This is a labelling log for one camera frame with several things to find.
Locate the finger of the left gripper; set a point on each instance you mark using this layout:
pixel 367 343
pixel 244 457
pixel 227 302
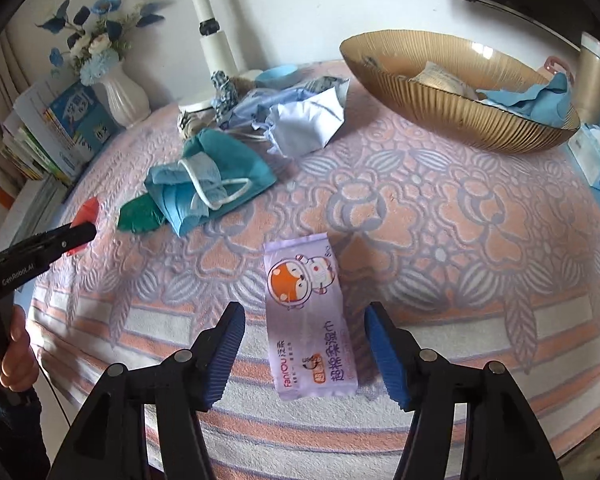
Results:
pixel 32 257

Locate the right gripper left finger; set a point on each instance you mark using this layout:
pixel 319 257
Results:
pixel 107 439

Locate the green plastic bag roll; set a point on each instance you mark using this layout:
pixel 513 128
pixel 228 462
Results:
pixel 140 215

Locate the purple wet wipes packet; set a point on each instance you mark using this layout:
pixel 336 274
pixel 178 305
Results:
pixel 309 347

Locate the blue surgical face mask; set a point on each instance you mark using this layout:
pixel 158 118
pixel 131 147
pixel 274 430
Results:
pixel 189 190

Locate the teal cloth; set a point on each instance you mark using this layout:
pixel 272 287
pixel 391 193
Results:
pixel 234 159

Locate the blue down jacket wipes pack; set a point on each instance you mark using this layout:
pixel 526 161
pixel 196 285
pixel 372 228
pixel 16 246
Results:
pixel 255 106

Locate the pale blue cloth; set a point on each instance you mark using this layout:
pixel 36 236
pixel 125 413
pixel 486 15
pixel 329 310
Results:
pixel 303 127

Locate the small blue round dish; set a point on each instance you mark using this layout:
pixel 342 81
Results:
pixel 279 77

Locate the blue checked scrunchie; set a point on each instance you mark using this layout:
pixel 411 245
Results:
pixel 226 95

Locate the person left hand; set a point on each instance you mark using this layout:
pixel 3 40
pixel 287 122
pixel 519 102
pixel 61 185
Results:
pixel 19 367

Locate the stacked paper books pile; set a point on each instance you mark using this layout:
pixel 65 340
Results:
pixel 33 210

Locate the upright books row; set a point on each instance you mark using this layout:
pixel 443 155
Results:
pixel 59 124

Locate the white ribbed vase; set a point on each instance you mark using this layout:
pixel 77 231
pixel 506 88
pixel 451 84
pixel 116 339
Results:
pixel 128 102

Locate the pink floral towel mat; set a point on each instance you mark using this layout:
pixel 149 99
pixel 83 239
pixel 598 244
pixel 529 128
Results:
pixel 481 256

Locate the blue white artificial flowers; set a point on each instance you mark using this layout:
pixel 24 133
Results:
pixel 97 36

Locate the brown fluffy scrunchie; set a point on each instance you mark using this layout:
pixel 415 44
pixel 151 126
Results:
pixel 242 85

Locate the white desk lamp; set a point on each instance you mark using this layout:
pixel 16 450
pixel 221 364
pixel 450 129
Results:
pixel 214 43

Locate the blue tissue box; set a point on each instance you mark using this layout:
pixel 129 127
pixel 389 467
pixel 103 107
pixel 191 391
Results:
pixel 585 147

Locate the amber glass bowl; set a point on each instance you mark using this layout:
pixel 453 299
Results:
pixel 387 63

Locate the beige thermos bottle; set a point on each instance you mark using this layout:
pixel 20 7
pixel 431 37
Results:
pixel 586 88

